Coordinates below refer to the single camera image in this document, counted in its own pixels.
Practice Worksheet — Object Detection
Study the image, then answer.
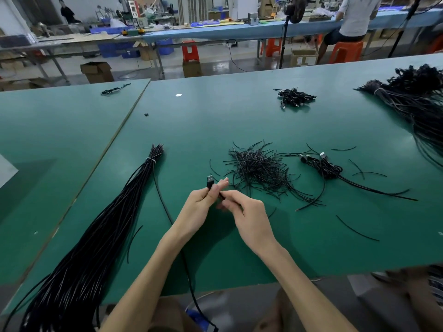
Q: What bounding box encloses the person's right hand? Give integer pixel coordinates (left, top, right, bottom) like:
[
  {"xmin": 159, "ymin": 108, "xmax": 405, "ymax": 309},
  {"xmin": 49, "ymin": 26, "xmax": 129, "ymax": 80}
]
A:
[{"xmin": 219, "ymin": 189, "xmax": 280, "ymax": 260}]

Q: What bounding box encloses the pile of black wire ties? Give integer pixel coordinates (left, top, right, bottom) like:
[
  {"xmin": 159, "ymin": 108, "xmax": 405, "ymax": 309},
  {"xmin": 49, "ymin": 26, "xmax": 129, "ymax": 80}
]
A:
[{"xmin": 210, "ymin": 140, "xmax": 323, "ymax": 205}]

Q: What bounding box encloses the open cardboard box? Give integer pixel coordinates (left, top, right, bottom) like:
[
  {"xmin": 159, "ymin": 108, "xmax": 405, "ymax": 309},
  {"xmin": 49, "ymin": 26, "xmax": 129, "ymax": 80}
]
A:
[{"xmin": 79, "ymin": 61, "xmax": 115, "ymax": 84}]

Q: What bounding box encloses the blue plastic item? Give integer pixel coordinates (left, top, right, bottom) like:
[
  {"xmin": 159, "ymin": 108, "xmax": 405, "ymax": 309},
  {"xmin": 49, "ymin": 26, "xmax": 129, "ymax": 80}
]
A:
[{"xmin": 187, "ymin": 309, "xmax": 210, "ymax": 332}]

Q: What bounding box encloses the long black cable bundle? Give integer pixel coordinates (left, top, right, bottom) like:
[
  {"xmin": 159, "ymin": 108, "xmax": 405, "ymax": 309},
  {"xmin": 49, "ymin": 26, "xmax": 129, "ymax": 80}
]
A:
[{"xmin": 0, "ymin": 143, "xmax": 166, "ymax": 332}]

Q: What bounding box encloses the person's left forearm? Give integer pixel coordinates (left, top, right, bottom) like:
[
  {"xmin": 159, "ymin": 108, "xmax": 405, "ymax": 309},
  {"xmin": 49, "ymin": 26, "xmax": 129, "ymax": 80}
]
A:
[{"xmin": 99, "ymin": 231, "xmax": 191, "ymax": 332}]

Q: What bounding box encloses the large heap of black cables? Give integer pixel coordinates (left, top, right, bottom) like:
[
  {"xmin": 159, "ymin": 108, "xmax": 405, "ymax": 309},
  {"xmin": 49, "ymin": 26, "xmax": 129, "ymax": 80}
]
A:
[{"xmin": 356, "ymin": 63, "xmax": 443, "ymax": 170}]

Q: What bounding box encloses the small pile of knotted cables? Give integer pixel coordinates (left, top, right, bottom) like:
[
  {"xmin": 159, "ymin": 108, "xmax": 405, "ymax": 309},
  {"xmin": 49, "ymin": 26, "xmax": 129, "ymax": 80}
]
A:
[{"xmin": 274, "ymin": 88, "xmax": 317, "ymax": 111}]

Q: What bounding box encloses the black fan on stand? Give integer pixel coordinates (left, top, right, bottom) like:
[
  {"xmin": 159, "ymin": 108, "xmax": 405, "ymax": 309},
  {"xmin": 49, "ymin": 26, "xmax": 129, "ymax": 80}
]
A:
[{"xmin": 278, "ymin": 0, "xmax": 309, "ymax": 70}]

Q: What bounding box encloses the small cardboard box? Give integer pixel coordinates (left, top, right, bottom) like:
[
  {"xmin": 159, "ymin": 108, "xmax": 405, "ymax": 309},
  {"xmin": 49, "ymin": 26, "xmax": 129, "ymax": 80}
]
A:
[{"xmin": 183, "ymin": 60, "xmax": 203, "ymax": 78}]

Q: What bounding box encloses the red plastic stool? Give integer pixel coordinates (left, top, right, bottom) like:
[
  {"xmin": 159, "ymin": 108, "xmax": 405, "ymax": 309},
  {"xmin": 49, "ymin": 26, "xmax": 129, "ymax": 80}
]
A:
[{"xmin": 182, "ymin": 41, "xmax": 201, "ymax": 64}]

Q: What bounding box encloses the black tripod stand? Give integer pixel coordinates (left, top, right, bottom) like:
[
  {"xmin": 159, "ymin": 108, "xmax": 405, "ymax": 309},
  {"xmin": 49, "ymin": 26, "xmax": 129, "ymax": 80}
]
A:
[{"xmin": 388, "ymin": 0, "xmax": 425, "ymax": 58}]

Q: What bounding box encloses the person's right leg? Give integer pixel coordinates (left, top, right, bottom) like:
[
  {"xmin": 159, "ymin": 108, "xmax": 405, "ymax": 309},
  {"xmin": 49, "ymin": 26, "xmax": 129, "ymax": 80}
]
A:
[{"xmin": 401, "ymin": 267, "xmax": 443, "ymax": 332}]

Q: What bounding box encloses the person's left hand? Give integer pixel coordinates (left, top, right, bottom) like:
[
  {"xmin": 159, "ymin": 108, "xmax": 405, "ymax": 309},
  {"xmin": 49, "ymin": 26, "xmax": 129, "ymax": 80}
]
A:
[{"xmin": 166, "ymin": 178, "xmax": 230, "ymax": 248}]

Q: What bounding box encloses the large white box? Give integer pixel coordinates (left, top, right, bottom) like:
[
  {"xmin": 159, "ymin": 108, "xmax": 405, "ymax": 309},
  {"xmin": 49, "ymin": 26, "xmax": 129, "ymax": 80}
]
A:
[{"xmin": 0, "ymin": 154, "xmax": 19, "ymax": 190}]

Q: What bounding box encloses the long blue workbench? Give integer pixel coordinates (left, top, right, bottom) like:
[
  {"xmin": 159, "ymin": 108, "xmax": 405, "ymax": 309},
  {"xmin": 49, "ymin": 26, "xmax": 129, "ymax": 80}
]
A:
[{"xmin": 118, "ymin": 9, "xmax": 443, "ymax": 44}]

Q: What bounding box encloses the person's right forearm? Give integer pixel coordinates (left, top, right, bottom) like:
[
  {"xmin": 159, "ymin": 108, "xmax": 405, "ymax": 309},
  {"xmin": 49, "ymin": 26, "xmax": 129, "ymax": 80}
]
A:
[{"xmin": 257, "ymin": 242, "xmax": 359, "ymax": 332}]

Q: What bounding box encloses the small cable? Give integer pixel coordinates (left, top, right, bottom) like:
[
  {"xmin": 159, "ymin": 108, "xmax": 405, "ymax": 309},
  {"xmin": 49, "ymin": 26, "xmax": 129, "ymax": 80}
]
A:
[{"xmin": 100, "ymin": 83, "xmax": 131, "ymax": 96}]

